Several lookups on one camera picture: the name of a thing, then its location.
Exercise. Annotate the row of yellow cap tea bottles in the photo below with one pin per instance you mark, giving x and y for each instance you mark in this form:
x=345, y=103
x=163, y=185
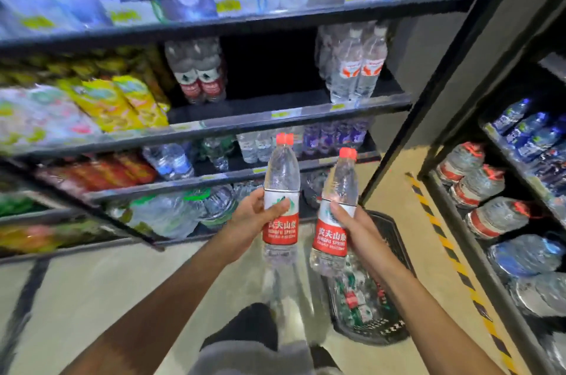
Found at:
x=101, y=105

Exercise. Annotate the black opposite shelf unit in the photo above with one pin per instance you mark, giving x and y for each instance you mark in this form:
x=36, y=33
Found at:
x=469, y=34

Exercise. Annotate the large red cap water bottle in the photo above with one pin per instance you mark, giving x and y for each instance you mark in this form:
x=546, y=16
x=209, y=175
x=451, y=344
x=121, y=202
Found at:
x=477, y=189
x=460, y=165
x=495, y=220

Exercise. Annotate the person's left hand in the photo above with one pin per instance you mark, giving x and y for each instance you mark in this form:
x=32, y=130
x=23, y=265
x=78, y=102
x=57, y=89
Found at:
x=247, y=229

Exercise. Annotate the person's light grey shirt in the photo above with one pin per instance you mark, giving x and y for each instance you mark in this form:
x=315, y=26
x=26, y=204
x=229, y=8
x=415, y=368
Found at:
x=252, y=361

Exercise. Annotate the person's right forearm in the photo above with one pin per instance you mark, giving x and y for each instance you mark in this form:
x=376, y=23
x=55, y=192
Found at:
x=433, y=326

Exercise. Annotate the large white cap water bottle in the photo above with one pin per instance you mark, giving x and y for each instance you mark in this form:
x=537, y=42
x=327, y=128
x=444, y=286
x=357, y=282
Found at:
x=539, y=295

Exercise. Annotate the row of small clear water bottles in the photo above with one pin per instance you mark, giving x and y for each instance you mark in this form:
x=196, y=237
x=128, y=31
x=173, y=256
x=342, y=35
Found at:
x=168, y=162

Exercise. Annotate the row of red wrapped drink bottles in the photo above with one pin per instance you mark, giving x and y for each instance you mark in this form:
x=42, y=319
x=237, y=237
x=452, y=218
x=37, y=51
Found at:
x=101, y=173

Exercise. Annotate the cluster of white cap bottles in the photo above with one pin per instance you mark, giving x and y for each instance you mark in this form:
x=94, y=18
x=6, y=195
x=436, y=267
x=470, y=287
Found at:
x=358, y=65

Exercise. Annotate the person's left forearm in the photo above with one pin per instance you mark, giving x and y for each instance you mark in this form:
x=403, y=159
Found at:
x=155, y=317

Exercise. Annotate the rows of blue label water bottles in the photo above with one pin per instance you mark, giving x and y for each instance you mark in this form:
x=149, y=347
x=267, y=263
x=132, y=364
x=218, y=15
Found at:
x=530, y=140

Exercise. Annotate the black shopping basket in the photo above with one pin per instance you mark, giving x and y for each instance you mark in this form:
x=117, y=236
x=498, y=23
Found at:
x=376, y=335

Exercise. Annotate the person's right hand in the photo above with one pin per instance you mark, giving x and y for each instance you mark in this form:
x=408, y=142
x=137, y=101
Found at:
x=369, y=246

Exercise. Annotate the large blue cap water bottle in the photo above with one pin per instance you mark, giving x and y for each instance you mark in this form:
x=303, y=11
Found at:
x=526, y=255

